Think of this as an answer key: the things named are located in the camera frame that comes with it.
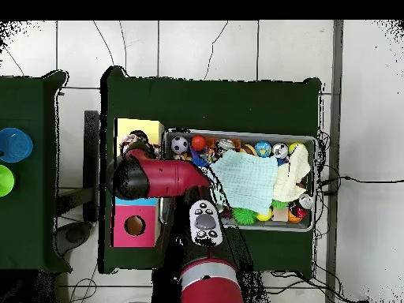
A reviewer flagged orange ball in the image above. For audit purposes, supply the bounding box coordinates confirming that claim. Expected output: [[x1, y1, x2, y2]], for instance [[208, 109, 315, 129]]
[[190, 134, 208, 152]]

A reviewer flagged blue fuzzy toy with eyes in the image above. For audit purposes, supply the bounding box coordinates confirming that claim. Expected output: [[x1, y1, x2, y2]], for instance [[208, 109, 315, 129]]
[[189, 154, 210, 168]]

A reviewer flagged green plastic cup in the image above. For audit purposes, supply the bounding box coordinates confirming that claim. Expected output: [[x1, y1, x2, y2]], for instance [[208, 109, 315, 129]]
[[0, 164, 16, 198]]

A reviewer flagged globe print ball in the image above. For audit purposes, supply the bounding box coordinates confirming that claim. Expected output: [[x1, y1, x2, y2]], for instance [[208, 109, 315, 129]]
[[254, 140, 273, 158]]

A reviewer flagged blue plastic cup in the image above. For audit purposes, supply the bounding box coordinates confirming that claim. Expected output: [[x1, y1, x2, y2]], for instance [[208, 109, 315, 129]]
[[0, 127, 34, 164]]

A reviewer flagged black cable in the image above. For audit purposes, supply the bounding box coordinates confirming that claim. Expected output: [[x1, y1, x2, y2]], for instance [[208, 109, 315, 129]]
[[318, 174, 404, 196]]

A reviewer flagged black and white soccer ball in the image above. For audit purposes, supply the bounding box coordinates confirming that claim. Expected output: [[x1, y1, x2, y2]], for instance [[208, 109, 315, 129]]
[[170, 136, 189, 155]]

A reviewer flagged dark green tablecloth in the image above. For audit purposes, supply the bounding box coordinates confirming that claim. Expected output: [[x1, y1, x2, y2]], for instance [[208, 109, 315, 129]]
[[98, 65, 323, 275], [0, 70, 72, 274]]

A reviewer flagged green spiky ball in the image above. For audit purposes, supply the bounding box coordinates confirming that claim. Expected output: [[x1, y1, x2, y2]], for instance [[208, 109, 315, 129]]
[[232, 207, 258, 226]]

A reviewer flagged light blue muslin cloth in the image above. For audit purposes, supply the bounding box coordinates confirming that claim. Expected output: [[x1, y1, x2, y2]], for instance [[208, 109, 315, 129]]
[[209, 148, 279, 215]]

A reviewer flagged cream muslin cloth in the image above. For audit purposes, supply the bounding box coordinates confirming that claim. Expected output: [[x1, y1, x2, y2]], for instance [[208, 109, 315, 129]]
[[271, 143, 312, 203]]

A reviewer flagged colourful paper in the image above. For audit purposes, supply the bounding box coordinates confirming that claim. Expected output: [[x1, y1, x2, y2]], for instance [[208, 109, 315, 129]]
[[118, 133, 141, 153]]

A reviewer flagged wooden box with three holes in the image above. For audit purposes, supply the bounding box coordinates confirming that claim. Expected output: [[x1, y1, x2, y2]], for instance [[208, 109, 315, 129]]
[[110, 118, 166, 248]]

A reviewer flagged shallow metal mesh bin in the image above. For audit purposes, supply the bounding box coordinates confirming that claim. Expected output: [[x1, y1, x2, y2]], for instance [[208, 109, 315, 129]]
[[159, 127, 317, 233]]

